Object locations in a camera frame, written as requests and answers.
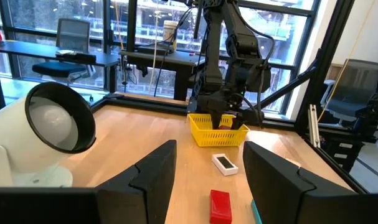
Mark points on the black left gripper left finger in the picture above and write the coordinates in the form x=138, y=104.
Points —
x=145, y=186

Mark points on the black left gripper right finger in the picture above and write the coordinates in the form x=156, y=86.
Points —
x=279, y=193

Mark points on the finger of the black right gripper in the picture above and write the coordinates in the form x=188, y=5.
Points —
x=216, y=121
x=238, y=122

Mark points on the red block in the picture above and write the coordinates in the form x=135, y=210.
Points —
x=224, y=127
x=220, y=207

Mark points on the teal box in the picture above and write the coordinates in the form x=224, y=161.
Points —
x=256, y=215

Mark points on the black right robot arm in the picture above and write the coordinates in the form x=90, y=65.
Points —
x=213, y=62

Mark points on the dark mesh office chair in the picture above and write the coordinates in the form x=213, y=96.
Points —
x=357, y=81

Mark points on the yellow plastic basket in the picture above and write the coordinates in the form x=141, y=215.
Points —
x=216, y=138

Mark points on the black drawer cabinet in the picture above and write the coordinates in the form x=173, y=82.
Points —
x=344, y=155

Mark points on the silver aluminium extrusion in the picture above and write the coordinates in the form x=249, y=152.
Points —
x=313, y=124

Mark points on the white cup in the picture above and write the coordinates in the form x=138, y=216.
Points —
x=170, y=34

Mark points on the black flat device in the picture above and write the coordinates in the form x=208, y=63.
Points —
x=83, y=57

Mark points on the long black desk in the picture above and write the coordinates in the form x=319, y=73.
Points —
x=26, y=49

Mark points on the black aluminium table frame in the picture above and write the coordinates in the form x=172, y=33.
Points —
x=325, y=62

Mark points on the large glass window wall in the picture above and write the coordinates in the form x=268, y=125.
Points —
x=36, y=12

